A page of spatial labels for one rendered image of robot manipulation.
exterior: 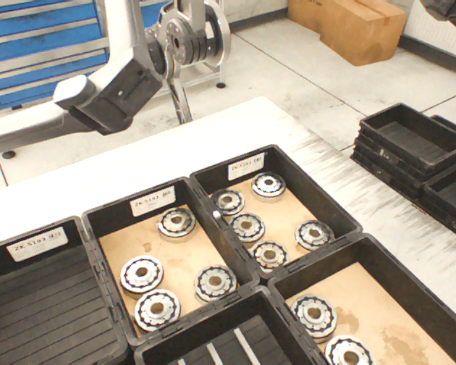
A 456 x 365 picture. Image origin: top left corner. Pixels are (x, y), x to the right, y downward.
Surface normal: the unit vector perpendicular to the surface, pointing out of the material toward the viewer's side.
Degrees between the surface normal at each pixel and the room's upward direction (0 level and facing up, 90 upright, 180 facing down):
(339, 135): 0
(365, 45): 90
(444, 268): 0
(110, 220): 90
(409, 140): 0
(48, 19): 90
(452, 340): 90
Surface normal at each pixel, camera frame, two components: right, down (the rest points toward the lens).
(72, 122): -0.07, 0.92
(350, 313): 0.00, -0.72
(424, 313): -0.87, 0.34
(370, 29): 0.36, 0.64
